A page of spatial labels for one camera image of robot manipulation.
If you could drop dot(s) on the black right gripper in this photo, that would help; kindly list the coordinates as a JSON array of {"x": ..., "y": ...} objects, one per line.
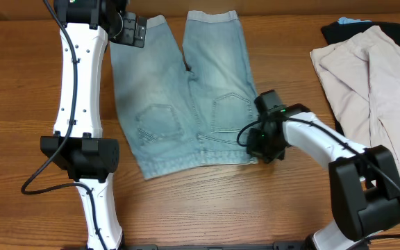
[{"x": 260, "y": 149}]

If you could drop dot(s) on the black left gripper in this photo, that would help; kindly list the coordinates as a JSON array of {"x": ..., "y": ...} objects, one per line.
[{"x": 130, "y": 31}]

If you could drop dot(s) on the light blue denim shorts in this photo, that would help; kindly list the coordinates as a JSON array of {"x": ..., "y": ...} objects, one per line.
[{"x": 184, "y": 105}]

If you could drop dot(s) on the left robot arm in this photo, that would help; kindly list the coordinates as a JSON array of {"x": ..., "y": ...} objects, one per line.
[{"x": 77, "y": 145}]

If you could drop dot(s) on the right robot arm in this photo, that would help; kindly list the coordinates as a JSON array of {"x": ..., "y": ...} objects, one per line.
[{"x": 364, "y": 182}]

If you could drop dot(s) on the beige folded garment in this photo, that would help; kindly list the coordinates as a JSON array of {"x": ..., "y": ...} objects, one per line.
[{"x": 361, "y": 80}]

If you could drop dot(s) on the black folded garment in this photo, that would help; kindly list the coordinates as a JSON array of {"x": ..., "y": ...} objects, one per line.
[{"x": 334, "y": 33}]

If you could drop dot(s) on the small blue cloth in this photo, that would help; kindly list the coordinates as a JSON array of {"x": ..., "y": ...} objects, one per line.
[{"x": 346, "y": 20}]

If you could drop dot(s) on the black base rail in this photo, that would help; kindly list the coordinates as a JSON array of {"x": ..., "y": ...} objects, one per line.
[{"x": 221, "y": 246}]

